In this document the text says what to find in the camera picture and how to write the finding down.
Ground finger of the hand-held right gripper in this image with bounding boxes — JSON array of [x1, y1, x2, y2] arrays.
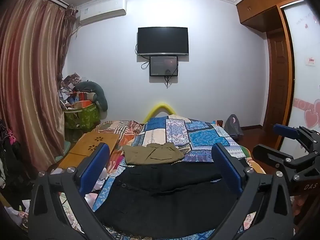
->
[[272, 123, 320, 153], [252, 144, 320, 182]]

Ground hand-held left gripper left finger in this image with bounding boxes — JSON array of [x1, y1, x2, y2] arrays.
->
[[28, 142, 118, 240]]

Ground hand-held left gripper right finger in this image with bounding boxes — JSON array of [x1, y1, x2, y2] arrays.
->
[[211, 143, 294, 240]]

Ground black pants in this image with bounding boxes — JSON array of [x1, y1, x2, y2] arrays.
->
[[95, 164, 240, 238]]

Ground olive green pants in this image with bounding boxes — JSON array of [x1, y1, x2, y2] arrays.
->
[[122, 142, 185, 166]]

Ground orange yellow fleece blanket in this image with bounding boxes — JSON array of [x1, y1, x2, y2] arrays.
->
[[240, 145, 267, 175]]

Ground bamboo lap table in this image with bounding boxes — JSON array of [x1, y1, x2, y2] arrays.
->
[[59, 132, 120, 170]]

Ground grey bag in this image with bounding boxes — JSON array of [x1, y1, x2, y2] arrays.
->
[[224, 114, 243, 138]]

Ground striped orange quilt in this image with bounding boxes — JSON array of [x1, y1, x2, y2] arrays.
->
[[91, 120, 145, 173]]

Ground green storage basket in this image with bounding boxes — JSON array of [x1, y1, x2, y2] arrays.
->
[[62, 102, 100, 130]]

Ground wooden door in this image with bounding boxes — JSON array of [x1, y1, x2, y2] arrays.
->
[[262, 30, 292, 135]]

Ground orange cardboard box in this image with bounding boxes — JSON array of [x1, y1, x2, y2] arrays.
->
[[72, 100, 94, 109]]

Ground blue patchwork bedsheet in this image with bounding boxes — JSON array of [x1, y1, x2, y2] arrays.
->
[[92, 115, 250, 240]]

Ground floral crumpled cloth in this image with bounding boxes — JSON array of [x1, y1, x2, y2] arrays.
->
[[59, 73, 82, 94]]

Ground yellow foam tube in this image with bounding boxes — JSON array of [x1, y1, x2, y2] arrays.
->
[[144, 102, 177, 123]]

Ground striped brown curtain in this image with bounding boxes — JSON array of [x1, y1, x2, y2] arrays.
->
[[0, 0, 77, 178]]

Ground wooden overhead cabinet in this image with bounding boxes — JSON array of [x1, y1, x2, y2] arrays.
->
[[236, 0, 304, 32]]

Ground white air conditioner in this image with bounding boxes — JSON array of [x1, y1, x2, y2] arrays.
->
[[76, 0, 127, 26]]

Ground small black wall monitor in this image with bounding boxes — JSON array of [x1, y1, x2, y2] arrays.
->
[[149, 56, 179, 77]]

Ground black wall television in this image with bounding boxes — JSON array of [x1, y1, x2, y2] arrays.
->
[[137, 27, 189, 55]]

